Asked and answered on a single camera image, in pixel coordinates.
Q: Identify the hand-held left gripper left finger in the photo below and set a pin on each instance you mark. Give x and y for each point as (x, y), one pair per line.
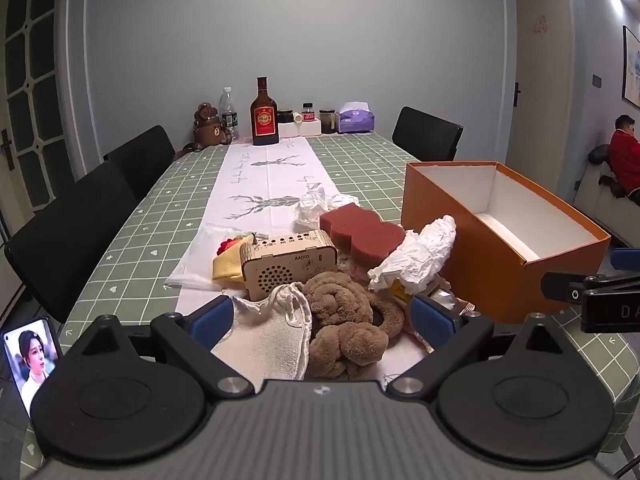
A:
(212, 320)

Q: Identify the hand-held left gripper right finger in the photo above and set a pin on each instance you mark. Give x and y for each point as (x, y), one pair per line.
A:
(430, 320)

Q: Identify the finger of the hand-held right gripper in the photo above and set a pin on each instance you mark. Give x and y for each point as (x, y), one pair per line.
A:
(560, 287)
(625, 259)

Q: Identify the white towel pouch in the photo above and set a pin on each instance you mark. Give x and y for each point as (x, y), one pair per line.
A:
(265, 340)

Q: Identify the orange cardboard box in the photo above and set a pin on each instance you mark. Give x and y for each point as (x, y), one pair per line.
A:
(450, 195)

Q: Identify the clear plastic bundle with ribbon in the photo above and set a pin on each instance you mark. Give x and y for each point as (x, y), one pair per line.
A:
(312, 207)

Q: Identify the shiny foil packet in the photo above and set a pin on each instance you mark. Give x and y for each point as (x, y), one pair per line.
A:
(445, 300)

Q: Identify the light sofa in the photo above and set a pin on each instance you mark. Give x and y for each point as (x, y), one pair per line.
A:
(600, 210)

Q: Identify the yellow cloth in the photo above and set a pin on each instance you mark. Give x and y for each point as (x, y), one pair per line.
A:
(227, 266)

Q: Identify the white mesh zipper bag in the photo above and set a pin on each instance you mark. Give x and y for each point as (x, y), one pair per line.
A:
(195, 260)

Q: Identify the crumpled white paper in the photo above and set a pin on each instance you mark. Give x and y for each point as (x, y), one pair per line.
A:
(415, 255)

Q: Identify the wooden radio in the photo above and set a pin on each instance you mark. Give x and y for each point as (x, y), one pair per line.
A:
(280, 275)

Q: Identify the red sponge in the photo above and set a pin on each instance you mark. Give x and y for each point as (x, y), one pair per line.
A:
(360, 232)

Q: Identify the green checked tablecloth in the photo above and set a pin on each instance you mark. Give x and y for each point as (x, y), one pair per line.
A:
(150, 220)

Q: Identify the white deer print table runner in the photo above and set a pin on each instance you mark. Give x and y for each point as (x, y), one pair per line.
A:
(280, 175)

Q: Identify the black chair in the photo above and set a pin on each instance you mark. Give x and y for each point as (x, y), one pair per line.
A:
(425, 135)
(70, 240)
(142, 160)

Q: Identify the smartphone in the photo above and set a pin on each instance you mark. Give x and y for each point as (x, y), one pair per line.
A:
(32, 365)

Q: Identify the cream door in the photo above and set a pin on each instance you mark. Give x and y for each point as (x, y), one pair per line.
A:
(542, 90)

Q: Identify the brown bear figure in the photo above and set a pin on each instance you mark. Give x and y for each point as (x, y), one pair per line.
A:
(210, 130)

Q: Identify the clear water bottle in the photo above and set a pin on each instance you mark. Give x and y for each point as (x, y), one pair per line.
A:
(230, 115)

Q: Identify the brown liquor bottle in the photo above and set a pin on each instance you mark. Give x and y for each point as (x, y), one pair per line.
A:
(264, 120)

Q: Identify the purple tissue pack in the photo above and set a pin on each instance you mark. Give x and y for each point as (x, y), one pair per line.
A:
(356, 121)

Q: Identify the white box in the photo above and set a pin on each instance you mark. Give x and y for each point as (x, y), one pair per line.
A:
(307, 129)

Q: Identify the black jar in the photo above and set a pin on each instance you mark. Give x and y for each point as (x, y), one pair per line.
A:
(285, 116)

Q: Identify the dark glass jar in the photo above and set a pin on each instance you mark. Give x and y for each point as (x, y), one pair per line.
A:
(327, 121)

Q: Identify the small jar with red label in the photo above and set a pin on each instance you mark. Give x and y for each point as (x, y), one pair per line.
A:
(308, 114)

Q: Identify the glass panel door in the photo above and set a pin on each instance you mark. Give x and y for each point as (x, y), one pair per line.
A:
(35, 85)

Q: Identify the wall switch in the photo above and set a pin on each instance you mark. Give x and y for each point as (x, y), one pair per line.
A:
(597, 81)

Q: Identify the framed wall picture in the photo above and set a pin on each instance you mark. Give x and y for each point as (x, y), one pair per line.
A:
(632, 67)

